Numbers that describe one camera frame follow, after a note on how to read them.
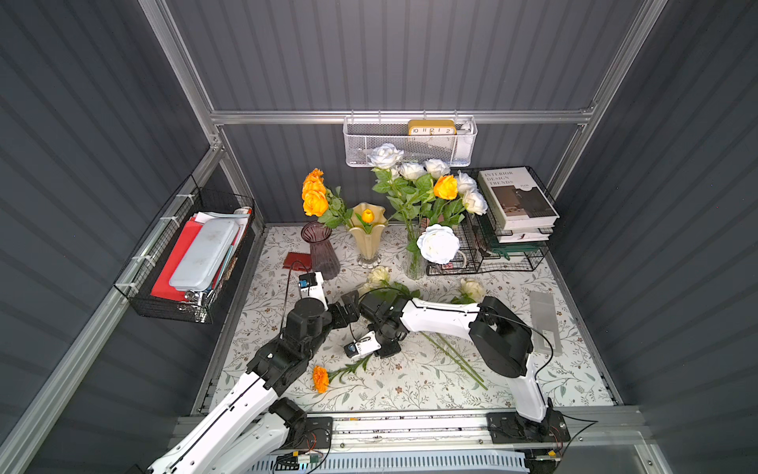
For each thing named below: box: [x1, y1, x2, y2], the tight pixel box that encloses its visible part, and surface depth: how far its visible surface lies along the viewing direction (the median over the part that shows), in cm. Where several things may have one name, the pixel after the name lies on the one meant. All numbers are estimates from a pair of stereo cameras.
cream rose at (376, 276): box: [358, 265, 391, 296], surface depth 103 cm
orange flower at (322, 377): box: [312, 353, 374, 395], surface depth 81 cm
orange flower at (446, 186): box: [434, 173, 459, 201], surface depth 72 cm
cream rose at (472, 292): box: [451, 277, 485, 305], surface depth 98 cm
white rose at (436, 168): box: [423, 158, 452, 179], surface depth 85 cm
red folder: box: [151, 217, 204, 302], surface depth 71 cm
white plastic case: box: [168, 219, 239, 292], surface depth 71 cm
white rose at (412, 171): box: [398, 161, 428, 181], surface depth 86 cm
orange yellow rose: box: [302, 167, 329, 209], surface depth 76 cm
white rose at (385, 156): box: [367, 143, 408, 203], surface depth 76 cm
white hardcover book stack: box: [477, 166, 560, 244], surface depth 96 cm
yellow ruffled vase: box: [348, 202, 389, 270], surface depth 98 cm
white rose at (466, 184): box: [455, 169, 478, 197], surface depth 82 cm
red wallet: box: [282, 251, 312, 272], surface depth 108 cm
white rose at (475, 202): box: [461, 191, 489, 216], surface depth 78 cm
